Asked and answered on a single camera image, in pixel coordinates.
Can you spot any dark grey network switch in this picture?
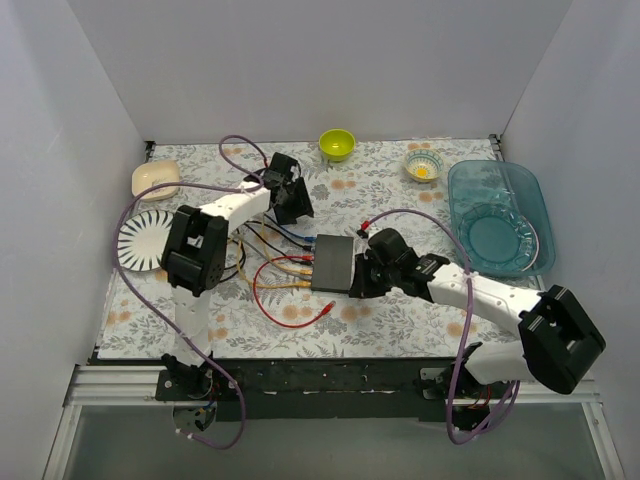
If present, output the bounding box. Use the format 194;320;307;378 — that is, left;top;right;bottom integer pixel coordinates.
311;234;354;294

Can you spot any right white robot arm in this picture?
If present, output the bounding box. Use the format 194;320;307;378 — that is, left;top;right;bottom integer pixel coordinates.
349;228;606;398

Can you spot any lime green bowl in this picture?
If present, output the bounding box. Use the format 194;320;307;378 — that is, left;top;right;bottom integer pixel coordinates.
318;128;356;162

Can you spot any floral patterned table mat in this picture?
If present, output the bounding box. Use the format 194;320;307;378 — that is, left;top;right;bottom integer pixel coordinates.
97;138;561;360

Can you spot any patterned yellow centre bowl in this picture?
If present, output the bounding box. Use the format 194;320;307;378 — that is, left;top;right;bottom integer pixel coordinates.
404;148;444;183

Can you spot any teal glass plate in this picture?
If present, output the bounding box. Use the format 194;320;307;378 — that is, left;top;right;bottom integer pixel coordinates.
456;203;540;277

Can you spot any teal plastic tray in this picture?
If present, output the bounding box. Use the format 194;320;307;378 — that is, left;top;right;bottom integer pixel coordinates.
448;160;556;278

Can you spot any cream square dish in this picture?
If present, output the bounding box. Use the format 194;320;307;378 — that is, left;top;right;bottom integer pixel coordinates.
131;160;180;202

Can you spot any blue striped white plate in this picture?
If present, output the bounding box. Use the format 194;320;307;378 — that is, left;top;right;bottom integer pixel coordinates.
117;209;174;272

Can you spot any blue ethernet cable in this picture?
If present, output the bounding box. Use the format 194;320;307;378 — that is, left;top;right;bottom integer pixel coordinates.
274;222;317;245

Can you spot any red ethernet cable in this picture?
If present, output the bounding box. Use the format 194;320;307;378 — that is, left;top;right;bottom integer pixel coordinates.
252;254;337;329

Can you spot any black ethernet cable, left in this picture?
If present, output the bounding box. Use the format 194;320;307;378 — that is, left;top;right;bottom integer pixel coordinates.
214;214;316;284

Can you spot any yellow ethernet cable, inner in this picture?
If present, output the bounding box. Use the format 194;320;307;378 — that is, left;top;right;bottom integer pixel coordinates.
249;219;315;276

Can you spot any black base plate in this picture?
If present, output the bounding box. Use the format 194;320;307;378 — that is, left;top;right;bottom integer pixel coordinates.
155;357;453;422

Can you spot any aluminium frame rail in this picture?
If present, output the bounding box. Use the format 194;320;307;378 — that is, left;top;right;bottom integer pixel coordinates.
44;365;625;479

